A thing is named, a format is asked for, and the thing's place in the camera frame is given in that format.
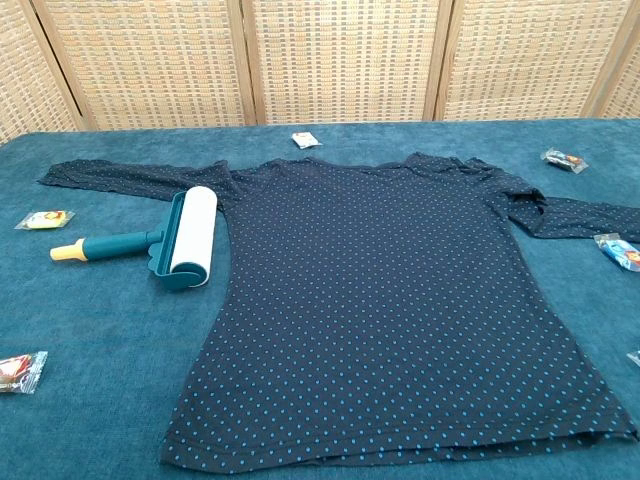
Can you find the lint roller with teal handle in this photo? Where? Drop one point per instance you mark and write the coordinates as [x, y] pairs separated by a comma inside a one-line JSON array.
[[192, 235]]

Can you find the navy polka dot shirt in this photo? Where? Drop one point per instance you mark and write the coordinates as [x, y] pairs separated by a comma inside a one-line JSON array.
[[375, 300]]

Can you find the white red candy packet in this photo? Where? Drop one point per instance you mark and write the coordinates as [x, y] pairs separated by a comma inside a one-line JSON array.
[[306, 140]]

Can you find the teal plush table cloth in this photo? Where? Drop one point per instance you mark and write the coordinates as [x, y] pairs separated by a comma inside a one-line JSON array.
[[100, 325]]

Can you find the woven wooden folding screen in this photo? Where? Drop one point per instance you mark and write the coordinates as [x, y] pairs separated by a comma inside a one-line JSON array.
[[150, 60]]

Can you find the clear dark candy packet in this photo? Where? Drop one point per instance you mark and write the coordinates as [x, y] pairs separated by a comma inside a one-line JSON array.
[[565, 160]]

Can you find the yellow candy packet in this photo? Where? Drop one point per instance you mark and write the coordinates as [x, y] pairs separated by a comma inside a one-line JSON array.
[[45, 219]]

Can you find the blue orange candy packet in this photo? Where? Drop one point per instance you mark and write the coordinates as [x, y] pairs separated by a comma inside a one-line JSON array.
[[620, 252]]

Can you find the red brown candy packet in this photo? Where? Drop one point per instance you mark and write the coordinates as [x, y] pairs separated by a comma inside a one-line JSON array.
[[20, 372]]

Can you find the blue white candy packet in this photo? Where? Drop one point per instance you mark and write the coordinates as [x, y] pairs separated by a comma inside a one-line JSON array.
[[635, 358]]

